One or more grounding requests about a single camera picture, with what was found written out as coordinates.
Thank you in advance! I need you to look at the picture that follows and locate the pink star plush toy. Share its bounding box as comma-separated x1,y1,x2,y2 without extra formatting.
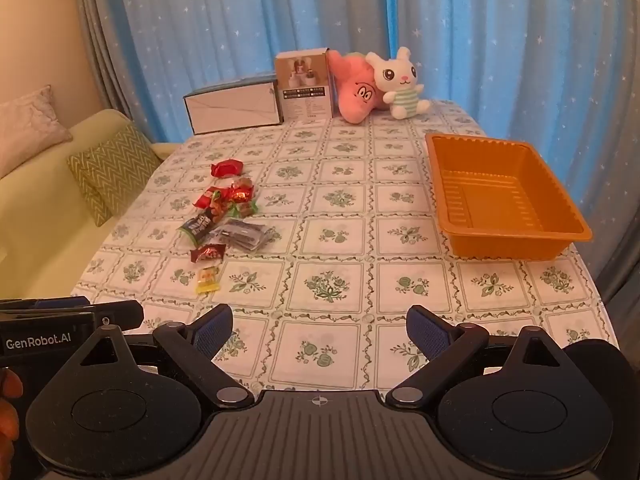
326,50,388,125

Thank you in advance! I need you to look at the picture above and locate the clear black seaweed packet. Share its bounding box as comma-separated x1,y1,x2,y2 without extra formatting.
210,219,272,252

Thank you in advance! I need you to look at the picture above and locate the green zigzag cushion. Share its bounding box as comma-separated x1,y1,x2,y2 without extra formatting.
66,125,160,226

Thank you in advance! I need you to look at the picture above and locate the blue star curtain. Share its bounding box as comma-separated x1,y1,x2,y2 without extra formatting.
78,0,639,302

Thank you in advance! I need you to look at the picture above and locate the small red foil candy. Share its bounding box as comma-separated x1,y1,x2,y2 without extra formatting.
190,244,226,263

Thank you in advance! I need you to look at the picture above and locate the tall printed product box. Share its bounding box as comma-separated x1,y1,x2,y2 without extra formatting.
274,48,333,122

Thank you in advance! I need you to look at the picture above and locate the orange plastic tray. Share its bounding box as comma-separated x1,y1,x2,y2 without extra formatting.
425,133,592,261

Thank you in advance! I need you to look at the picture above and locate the long white cardboard box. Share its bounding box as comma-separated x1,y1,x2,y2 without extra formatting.
183,74,283,136

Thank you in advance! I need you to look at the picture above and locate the white bunny plush toy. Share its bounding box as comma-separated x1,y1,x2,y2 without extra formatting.
364,47,431,120

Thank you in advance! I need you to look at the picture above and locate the red snack pack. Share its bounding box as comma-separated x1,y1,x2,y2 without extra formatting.
210,158,244,179

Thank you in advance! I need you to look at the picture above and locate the green-end brown candy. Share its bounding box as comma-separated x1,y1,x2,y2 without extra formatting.
232,200,258,219

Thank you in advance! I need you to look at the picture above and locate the yellow candy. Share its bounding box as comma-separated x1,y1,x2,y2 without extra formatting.
195,266,220,295

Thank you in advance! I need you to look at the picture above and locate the dark green snack bar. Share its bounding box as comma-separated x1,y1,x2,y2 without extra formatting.
178,212,219,248

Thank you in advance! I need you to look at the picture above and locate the person's left hand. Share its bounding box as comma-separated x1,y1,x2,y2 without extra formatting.
0,367,23,480

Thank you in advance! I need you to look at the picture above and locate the red snack packet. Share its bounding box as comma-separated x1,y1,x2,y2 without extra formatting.
194,186,226,209

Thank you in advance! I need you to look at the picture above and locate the pale pink cushion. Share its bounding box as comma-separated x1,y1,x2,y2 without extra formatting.
0,84,73,178

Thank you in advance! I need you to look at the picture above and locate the green floral tablecloth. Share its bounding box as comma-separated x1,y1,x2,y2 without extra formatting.
75,101,614,391

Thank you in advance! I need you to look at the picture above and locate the red caramel candy wrapper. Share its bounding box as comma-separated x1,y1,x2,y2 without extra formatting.
227,177,254,204

